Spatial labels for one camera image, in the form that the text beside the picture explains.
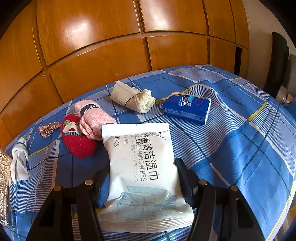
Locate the blue tissue pack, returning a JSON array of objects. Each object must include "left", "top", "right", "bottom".
[{"left": 163, "top": 92, "right": 212, "bottom": 126}]

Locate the cream mesh towel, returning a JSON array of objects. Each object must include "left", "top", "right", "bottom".
[{"left": 110, "top": 81, "right": 156, "bottom": 113}]

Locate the white wet wipes pack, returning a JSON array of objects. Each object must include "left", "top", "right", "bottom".
[{"left": 97, "top": 123, "right": 194, "bottom": 233}]

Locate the pink fluffy towel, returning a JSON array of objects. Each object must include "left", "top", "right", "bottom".
[{"left": 74, "top": 99, "right": 117, "bottom": 141}]

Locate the dark chair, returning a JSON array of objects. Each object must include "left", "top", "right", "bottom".
[{"left": 263, "top": 31, "right": 295, "bottom": 100}]

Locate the gold ornate tissue box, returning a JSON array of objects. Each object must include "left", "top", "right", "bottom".
[{"left": 0, "top": 148, "right": 11, "bottom": 226}]

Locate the red christmas sock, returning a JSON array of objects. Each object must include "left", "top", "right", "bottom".
[{"left": 61, "top": 113, "right": 96, "bottom": 159}]

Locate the beige hair scrunchie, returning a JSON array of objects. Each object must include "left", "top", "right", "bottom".
[{"left": 38, "top": 121, "right": 61, "bottom": 139}]

